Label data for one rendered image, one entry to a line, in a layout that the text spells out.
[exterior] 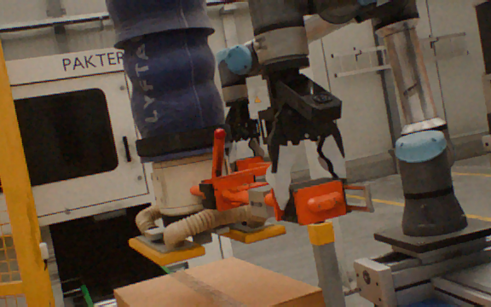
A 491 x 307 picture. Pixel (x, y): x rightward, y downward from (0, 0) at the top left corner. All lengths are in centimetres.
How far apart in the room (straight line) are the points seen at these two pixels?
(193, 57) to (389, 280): 67
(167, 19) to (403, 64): 62
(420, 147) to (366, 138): 976
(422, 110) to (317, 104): 83
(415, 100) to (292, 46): 78
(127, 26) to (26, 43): 896
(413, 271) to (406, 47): 56
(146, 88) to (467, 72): 1117
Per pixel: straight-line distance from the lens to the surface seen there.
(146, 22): 135
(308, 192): 82
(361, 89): 1121
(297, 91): 82
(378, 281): 142
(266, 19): 86
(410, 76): 160
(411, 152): 145
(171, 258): 126
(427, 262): 146
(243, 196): 104
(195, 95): 134
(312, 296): 147
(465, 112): 1224
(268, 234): 132
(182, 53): 134
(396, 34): 161
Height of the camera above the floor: 137
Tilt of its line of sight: 3 degrees down
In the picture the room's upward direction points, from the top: 11 degrees counter-clockwise
